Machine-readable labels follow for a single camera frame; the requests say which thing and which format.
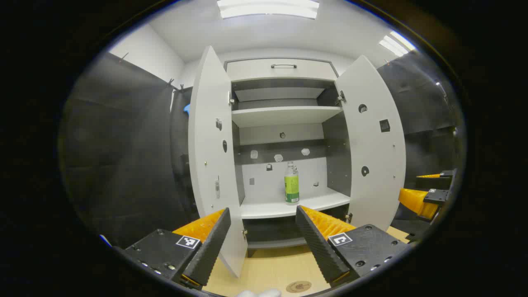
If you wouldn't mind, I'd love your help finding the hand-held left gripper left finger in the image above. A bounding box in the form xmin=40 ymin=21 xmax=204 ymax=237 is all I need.
xmin=124 ymin=207 xmax=231 ymax=289

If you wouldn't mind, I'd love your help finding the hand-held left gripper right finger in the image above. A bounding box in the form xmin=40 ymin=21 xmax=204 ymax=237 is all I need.
xmin=295 ymin=205 xmax=411 ymax=287

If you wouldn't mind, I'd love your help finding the cabinet door with headphone sticker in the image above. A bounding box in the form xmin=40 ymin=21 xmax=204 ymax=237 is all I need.
xmin=335 ymin=55 xmax=407 ymax=231

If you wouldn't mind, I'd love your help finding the green tea bottle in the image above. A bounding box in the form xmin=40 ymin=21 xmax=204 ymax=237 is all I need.
xmin=284 ymin=162 xmax=299 ymax=205

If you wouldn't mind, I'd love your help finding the white cabinet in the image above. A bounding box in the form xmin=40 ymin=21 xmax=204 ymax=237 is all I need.
xmin=225 ymin=58 xmax=352 ymax=258

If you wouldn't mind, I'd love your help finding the white cabinet drawer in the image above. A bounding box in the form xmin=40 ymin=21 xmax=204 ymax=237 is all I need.
xmin=226 ymin=59 xmax=339 ymax=82

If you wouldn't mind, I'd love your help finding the small ceiling light panel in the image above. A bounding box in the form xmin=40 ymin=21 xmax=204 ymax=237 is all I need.
xmin=379 ymin=31 xmax=416 ymax=57

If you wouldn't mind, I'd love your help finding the large ceiling light panel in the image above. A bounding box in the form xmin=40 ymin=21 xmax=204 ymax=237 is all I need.
xmin=217 ymin=0 xmax=320 ymax=20

